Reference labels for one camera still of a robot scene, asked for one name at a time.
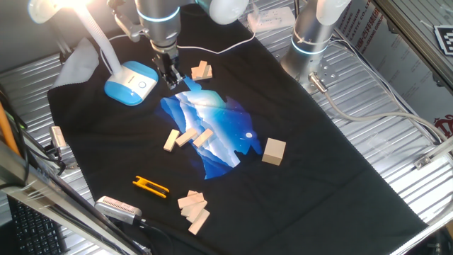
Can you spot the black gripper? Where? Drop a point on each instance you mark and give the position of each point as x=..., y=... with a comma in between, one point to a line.
x=166, y=63

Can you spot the white and blue desk lamp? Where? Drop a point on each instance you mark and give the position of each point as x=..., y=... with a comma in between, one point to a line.
x=131, y=81

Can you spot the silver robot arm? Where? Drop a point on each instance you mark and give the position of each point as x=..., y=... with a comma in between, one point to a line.
x=159, y=10

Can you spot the small wooden block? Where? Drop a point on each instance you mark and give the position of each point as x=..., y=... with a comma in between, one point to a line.
x=194, y=73
x=209, y=72
x=202, y=69

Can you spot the flat wooden block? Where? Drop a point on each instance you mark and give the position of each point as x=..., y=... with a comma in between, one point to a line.
x=194, y=210
x=203, y=138
x=199, y=222
x=186, y=137
x=193, y=192
x=171, y=140
x=191, y=200

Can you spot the white microfiber cloth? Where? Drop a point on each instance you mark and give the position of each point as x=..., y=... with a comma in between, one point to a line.
x=76, y=67

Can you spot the yellow plastic clip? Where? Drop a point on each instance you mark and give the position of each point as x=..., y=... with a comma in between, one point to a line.
x=139, y=182

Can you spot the white power strip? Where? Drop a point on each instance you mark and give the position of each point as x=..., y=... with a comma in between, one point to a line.
x=272, y=17

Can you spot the wooden cube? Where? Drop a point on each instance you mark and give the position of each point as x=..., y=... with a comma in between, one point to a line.
x=274, y=151

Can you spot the black cloth with blue print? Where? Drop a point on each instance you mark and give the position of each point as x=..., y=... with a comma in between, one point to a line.
x=283, y=198

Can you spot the orange tube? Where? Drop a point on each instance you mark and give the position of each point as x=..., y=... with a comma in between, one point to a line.
x=5, y=127

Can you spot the black keyboard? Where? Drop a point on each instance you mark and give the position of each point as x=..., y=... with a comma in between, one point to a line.
x=35, y=230

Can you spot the black and white marker tag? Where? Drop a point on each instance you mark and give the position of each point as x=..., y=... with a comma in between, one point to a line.
x=445, y=40

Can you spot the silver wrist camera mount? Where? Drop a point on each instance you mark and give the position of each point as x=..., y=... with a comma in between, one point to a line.
x=129, y=28

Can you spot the silver camera with black clamp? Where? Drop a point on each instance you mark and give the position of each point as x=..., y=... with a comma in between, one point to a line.
x=57, y=136

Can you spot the black camera clamp mount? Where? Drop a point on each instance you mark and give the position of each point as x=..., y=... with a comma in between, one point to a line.
x=52, y=151

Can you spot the aluminium frame bar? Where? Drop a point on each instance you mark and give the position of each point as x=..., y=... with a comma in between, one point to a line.
x=42, y=191

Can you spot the dark metal frame beam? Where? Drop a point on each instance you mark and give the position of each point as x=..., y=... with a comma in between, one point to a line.
x=407, y=31

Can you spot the metal corner bracket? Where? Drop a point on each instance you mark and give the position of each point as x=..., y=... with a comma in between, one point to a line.
x=424, y=161

